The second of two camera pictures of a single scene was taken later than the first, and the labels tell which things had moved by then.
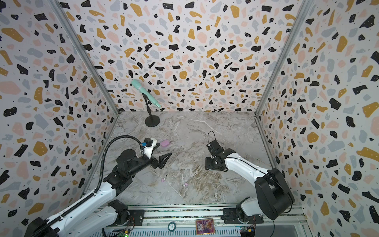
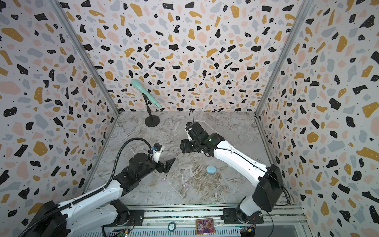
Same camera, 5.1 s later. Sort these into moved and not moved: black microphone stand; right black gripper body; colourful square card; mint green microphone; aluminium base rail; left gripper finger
Moved: right black gripper body; left gripper finger
Not moved: colourful square card; aluminium base rail; mint green microphone; black microphone stand
